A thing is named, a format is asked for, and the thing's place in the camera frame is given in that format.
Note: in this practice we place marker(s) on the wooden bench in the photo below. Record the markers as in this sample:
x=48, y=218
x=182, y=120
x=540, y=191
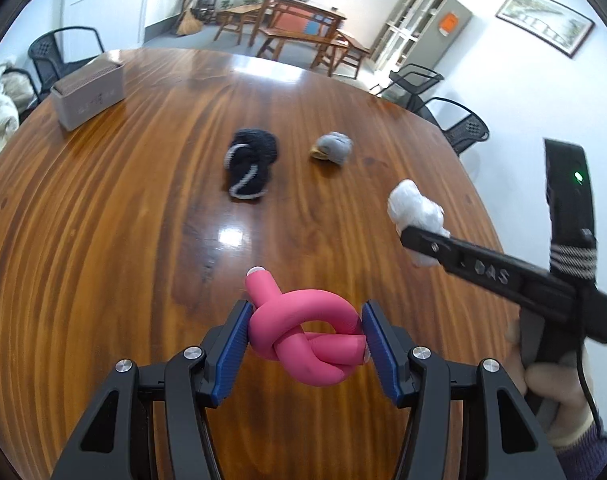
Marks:
x=353, y=45
x=236, y=11
x=303, y=37

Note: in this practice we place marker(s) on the person's right hand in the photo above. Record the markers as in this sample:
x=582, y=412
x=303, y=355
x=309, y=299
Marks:
x=553, y=380

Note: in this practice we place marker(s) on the white door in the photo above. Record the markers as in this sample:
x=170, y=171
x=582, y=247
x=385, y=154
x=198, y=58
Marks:
x=108, y=5

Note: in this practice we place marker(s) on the grey glass-door cabinet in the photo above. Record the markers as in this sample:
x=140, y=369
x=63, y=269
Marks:
x=418, y=25

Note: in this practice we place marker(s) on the orange paper notice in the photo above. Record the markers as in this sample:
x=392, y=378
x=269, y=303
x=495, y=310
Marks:
x=448, y=24

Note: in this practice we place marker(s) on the black metal chair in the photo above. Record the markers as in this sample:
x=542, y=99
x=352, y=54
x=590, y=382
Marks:
x=466, y=127
x=46, y=50
x=416, y=80
x=31, y=87

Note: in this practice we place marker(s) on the wooden dining table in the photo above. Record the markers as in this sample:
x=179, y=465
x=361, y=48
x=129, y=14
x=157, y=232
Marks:
x=303, y=5

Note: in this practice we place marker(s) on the orange foam mat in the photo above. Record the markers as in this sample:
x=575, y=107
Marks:
x=291, y=22

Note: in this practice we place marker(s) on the straw broom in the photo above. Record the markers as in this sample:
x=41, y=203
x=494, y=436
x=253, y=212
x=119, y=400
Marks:
x=188, y=25

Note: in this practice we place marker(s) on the black sock bundle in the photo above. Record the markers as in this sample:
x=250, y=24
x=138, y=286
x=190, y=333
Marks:
x=251, y=160

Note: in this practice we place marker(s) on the white fluffy sock bundle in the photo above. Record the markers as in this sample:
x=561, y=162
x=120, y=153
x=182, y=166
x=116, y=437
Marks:
x=416, y=207

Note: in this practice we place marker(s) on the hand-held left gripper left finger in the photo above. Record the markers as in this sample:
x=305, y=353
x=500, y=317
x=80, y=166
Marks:
x=231, y=355

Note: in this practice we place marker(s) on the grey tissue box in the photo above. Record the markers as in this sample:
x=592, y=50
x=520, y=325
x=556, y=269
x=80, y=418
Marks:
x=86, y=95

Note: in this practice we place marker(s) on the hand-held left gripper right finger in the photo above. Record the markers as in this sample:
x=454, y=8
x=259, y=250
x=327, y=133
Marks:
x=383, y=355

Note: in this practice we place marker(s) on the person's right forearm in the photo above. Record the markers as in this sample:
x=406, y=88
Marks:
x=583, y=460

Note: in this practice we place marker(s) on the small potted plant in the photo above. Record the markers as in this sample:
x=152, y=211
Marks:
x=225, y=4

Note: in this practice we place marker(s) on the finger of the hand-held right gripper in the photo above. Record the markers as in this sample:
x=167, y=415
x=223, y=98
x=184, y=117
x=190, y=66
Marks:
x=463, y=262

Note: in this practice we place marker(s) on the pink foam knot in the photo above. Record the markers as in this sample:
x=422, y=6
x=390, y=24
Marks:
x=303, y=310

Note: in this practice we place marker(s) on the grey sock ball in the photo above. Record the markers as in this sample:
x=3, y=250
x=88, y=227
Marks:
x=333, y=147

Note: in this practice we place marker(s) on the framed wall picture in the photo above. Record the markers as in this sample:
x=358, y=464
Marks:
x=546, y=20

